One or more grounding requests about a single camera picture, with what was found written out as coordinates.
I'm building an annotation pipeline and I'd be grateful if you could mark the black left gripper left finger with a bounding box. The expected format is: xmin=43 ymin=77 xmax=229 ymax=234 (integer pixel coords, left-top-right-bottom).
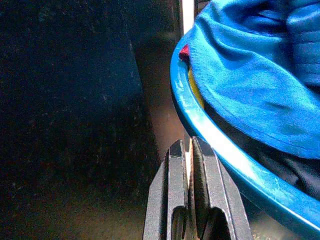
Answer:
xmin=142 ymin=139 xmax=189 ymax=240

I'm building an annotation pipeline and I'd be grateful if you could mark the red cloth garment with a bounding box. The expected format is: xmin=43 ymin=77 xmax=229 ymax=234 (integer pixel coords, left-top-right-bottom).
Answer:
xmin=178 ymin=44 xmax=191 ymax=64

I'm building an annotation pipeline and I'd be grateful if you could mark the dark cabinet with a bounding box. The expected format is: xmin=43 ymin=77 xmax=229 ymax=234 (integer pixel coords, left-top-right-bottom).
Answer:
xmin=0 ymin=0 xmax=185 ymax=240

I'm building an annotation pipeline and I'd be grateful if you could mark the black cloth garment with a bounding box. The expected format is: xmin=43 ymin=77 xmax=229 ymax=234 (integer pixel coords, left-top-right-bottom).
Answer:
xmin=204 ymin=104 xmax=320 ymax=198

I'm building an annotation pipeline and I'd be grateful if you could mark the blue cloth garment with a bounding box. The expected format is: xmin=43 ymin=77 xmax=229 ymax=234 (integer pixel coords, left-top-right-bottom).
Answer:
xmin=188 ymin=0 xmax=320 ymax=160

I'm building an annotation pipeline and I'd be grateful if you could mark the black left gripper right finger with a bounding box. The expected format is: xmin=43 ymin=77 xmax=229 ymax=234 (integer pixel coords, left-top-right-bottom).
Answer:
xmin=187 ymin=135 xmax=253 ymax=240

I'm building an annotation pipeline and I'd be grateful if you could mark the yellow cloth garment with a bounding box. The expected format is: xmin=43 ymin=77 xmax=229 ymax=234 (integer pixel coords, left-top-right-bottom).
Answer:
xmin=187 ymin=67 xmax=206 ymax=110

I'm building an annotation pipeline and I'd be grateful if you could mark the blue plastic wash basin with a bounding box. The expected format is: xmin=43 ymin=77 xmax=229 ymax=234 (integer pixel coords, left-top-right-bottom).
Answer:
xmin=169 ymin=0 xmax=320 ymax=232

